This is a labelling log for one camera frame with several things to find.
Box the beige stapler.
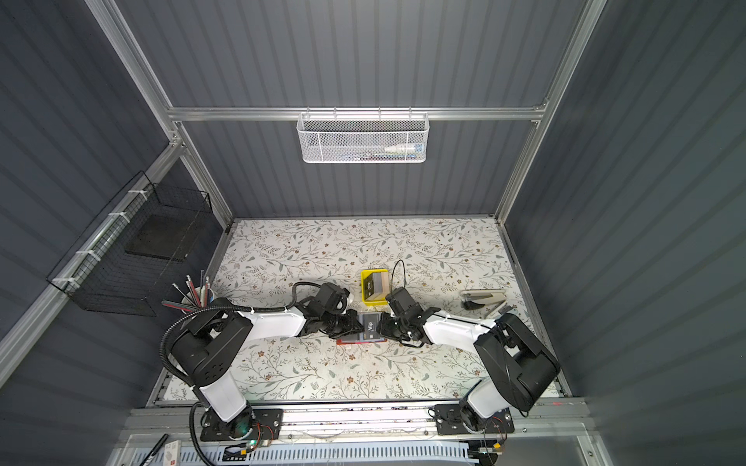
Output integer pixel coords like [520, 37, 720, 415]
[458, 289, 507, 311]

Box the black corrugated cable conduit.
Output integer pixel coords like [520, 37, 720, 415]
[158, 280, 322, 466]

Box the white tube in basket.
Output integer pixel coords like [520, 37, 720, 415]
[384, 143, 425, 156]

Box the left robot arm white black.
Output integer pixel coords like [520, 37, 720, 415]
[159, 281, 364, 423]

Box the small white grey device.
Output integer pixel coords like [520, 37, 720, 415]
[490, 302, 516, 320]

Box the stack of cards in tray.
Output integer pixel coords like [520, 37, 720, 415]
[364, 272, 390, 301]

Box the white pen cup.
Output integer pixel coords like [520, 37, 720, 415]
[160, 270, 215, 315]

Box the floral table mat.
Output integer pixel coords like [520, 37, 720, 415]
[212, 219, 526, 401]

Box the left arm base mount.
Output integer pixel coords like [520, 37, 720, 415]
[199, 409, 285, 444]

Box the white wire mesh basket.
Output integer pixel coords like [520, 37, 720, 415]
[296, 116, 431, 164]

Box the black wire mesh basket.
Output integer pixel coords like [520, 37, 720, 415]
[47, 174, 213, 316]

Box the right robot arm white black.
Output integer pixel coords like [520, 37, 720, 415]
[378, 287, 561, 431]

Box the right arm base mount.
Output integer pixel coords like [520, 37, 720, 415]
[427, 403, 515, 437]

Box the yellow plastic card tray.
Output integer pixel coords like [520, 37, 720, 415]
[361, 269, 390, 307]

